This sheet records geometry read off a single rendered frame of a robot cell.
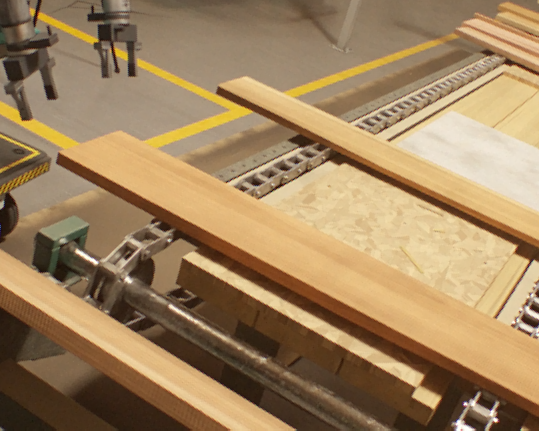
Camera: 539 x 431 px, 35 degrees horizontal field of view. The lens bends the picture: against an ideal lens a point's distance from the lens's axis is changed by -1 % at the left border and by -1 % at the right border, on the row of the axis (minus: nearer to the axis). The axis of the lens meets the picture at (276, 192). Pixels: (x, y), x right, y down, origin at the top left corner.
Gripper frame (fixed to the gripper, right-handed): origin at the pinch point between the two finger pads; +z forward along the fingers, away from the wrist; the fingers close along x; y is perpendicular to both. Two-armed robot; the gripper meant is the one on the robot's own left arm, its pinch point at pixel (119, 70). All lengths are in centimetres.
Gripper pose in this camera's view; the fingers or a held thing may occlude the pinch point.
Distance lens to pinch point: 254.8
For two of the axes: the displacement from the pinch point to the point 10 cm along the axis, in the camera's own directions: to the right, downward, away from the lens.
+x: 4.1, -1.5, 9.0
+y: 9.1, 0.3, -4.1
